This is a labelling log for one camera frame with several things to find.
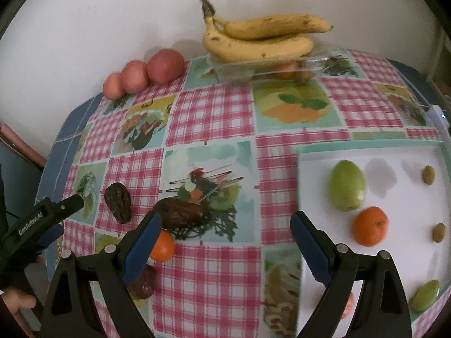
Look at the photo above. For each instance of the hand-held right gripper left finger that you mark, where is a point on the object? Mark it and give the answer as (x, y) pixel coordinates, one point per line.
(141, 250)

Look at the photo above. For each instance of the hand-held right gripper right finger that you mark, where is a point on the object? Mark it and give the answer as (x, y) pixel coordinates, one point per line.
(312, 250)

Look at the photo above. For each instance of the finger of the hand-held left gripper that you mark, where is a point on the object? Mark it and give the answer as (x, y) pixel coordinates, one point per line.
(68, 205)
(49, 237)

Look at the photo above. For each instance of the orange tangerine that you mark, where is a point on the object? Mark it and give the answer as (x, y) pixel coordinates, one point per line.
(288, 70)
(370, 226)
(164, 247)

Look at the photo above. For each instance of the large green mango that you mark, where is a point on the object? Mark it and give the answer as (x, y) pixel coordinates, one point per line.
(347, 185)

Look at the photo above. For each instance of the white tray with teal rim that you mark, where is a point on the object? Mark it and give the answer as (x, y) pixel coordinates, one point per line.
(405, 197)

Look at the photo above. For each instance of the small green mango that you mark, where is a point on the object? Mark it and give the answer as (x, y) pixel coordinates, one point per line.
(425, 295)

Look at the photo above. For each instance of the person's left hand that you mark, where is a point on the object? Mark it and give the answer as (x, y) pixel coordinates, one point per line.
(17, 306)

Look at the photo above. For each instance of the blue table cloth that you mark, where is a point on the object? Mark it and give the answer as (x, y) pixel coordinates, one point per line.
(67, 137)

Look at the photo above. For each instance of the pink board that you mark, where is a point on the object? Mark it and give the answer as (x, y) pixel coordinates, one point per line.
(21, 144)

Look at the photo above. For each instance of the pink checked printed tablecloth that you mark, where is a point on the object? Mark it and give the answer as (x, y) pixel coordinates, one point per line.
(218, 112)

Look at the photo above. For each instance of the white power strip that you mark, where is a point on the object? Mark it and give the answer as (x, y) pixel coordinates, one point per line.
(440, 118)

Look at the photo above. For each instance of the clear plastic container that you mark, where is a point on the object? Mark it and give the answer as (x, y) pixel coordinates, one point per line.
(239, 72)

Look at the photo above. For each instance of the yellow spotted banana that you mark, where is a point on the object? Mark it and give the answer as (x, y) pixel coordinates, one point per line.
(274, 26)
(253, 51)

